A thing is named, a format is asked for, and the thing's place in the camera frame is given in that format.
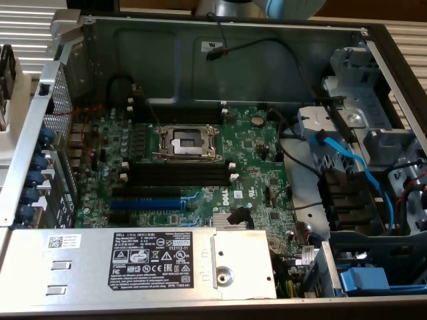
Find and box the black RAM slot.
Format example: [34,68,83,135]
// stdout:
[119,171,240,187]
[120,161,234,176]
[126,103,230,117]
[126,111,231,125]

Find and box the metal CPU socket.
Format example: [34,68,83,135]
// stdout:
[151,123,225,165]

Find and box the green Dell motherboard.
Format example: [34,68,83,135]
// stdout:
[71,105,303,267]

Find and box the black plug on motherboard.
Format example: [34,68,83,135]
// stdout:
[226,206,252,229]

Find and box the small silver heatsink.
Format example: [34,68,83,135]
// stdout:
[212,213,256,231]

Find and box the long black expansion slot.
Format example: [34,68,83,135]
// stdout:
[111,185,183,198]

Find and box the blue expansion slot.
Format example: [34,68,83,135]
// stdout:
[109,197,183,211]

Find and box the grey metal PC case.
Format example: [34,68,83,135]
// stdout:
[0,9,427,320]

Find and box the short black expansion slot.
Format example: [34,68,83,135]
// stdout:
[108,211,133,223]

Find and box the black rating label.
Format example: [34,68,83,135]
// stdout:
[107,231,194,290]

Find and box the white barcode tag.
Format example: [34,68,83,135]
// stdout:
[298,245,317,267]

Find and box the metal rear port block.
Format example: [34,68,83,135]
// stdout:
[66,122,88,174]

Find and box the grey metal disk bay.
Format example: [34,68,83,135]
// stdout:
[296,46,427,236]

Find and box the silver power supply unit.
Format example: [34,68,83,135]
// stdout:
[0,227,278,303]

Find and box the blue plastic card clip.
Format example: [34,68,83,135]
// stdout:
[19,203,37,223]
[39,127,56,149]
[27,170,45,187]
[23,187,40,205]
[33,151,51,170]

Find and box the white QR code sticker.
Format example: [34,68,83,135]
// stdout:
[47,234,82,249]

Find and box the dark grey plastic disk bay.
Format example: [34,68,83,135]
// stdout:
[328,229,427,297]

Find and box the white parts rack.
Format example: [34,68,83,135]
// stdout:
[0,61,33,164]

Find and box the black computer part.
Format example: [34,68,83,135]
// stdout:
[0,45,17,99]

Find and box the thick black wire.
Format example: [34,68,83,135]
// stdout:
[266,108,323,177]

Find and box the white case wall sticker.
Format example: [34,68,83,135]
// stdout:
[199,39,224,53]

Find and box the blue flat wire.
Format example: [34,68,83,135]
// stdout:
[309,133,398,227]

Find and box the black looped wire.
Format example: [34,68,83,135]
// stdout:
[105,75,136,101]

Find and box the black ribbed plastic bracket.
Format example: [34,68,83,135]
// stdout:
[316,168,388,233]

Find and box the thin red wire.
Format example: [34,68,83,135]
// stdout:
[53,103,104,158]

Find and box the blue plastic disk bay handle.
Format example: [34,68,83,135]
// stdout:
[338,265,427,297]

